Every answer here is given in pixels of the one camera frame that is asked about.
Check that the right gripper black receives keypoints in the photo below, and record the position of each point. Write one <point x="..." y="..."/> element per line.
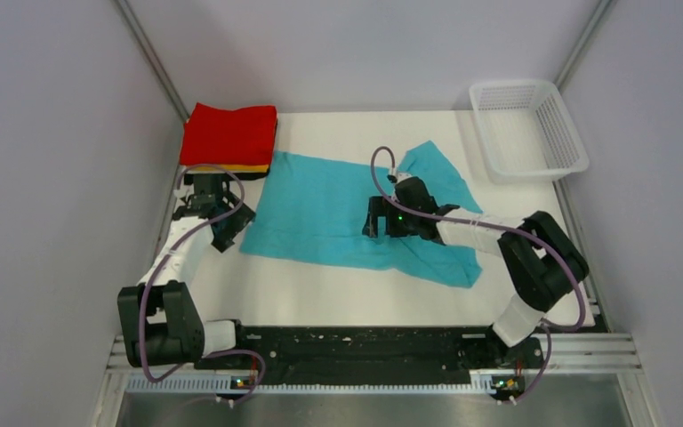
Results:
<point x="379" y="207"/>

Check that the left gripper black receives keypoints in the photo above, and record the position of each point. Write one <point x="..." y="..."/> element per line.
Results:
<point x="240" y="219"/>

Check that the teal t-shirt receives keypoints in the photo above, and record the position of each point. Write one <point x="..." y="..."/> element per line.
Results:
<point x="314" y="210"/>

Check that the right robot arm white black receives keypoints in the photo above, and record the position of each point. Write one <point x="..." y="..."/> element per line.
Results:
<point x="544" y="265"/>

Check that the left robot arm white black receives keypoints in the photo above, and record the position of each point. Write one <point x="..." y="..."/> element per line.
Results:
<point x="160" y="322"/>

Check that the red folded t-shirt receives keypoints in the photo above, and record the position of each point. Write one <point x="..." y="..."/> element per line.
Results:
<point x="244" y="136"/>

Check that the white plastic basket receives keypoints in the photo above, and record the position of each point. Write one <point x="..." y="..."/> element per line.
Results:
<point x="525" y="132"/>

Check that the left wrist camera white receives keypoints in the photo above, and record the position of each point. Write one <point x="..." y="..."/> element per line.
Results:
<point x="182" y="192"/>

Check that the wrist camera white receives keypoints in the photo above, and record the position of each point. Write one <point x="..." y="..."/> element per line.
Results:
<point x="395" y="176"/>
<point x="182" y="192"/>

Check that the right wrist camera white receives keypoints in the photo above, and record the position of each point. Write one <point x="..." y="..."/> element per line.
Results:
<point x="395" y="176"/>

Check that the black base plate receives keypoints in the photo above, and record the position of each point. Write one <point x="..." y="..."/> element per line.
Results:
<point x="373" y="355"/>

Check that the white cable duct strip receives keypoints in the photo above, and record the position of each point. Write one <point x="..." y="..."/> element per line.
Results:
<point x="237" y="385"/>

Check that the left corner metal post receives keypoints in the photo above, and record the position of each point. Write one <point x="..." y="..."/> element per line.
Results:
<point x="149" y="54"/>

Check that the corner metal post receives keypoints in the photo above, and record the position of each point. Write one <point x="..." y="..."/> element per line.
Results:
<point x="149" y="54"/>
<point x="584" y="42"/>

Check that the aluminium rail frame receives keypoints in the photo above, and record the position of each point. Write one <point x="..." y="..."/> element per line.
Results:
<point x="594" y="353"/>

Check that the right corner metal post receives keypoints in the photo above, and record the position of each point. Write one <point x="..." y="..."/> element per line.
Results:
<point x="584" y="42"/>

